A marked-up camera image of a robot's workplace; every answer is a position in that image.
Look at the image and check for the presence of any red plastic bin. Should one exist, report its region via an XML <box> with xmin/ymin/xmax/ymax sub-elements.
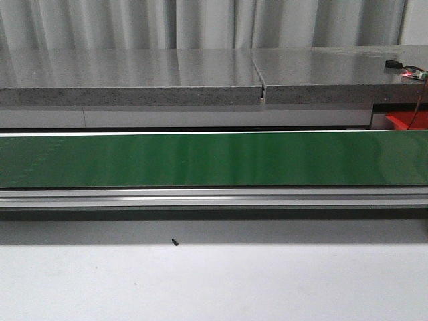
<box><xmin>386</xmin><ymin>111</ymin><xmax>428</xmax><ymax>130</ymax></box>

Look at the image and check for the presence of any aluminium conveyor frame rail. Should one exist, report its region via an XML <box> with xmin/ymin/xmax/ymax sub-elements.
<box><xmin>1</xmin><ymin>186</ymin><xmax>427</xmax><ymax>209</ymax></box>

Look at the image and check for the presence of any left grey stone slab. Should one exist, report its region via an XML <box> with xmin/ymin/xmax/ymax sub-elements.
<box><xmin>1</xmin><ymin>49</ymin><xmax>263</xmax><ymax>106</ymax></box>

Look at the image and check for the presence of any right grey stone slab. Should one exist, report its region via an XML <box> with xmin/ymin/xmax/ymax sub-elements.
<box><xmin>251</xmin><ymin>45</ymin><xmax>427</xmax><ymax>104</ymax></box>

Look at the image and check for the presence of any small black device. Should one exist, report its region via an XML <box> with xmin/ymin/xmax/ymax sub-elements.
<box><xmin>385</xmin><ymin>60</ymin><xmax>403</xmax><ymax>69</ymax></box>

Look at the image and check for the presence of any grey pleated curtain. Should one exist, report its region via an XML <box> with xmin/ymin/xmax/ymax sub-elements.
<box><xmin>1</xmin><ymin>1</ymin><xmax>407</xmax><ymax>50</ymax></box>

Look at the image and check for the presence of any thin red wire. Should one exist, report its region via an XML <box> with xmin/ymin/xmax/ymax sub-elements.
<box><xmin>408</xmin><ymin>78</ymin><xmax>428</xmax><ymax>130</ymax></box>

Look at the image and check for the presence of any green conveyor belt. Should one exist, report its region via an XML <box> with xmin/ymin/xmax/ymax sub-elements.
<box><xmin>1</xmin><ymin>130</ymin><xmax>427</xmax><ymax>189</ymax></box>

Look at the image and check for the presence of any circuit board with red light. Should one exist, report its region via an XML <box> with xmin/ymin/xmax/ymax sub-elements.
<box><xmin>401</xmin><ymin>68</ymin><xmax>427</xmax><ymax>81</ymax></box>

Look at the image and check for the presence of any grey stone slab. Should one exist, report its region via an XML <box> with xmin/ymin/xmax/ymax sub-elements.
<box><xmin>251</xmin><ymin>45</ymin><xmax>427</xmax><ymax>104</ymax></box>
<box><xmin>1</xmin><ymin>49</ymin><xmax>263</xmax><ymax>106</ymax></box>

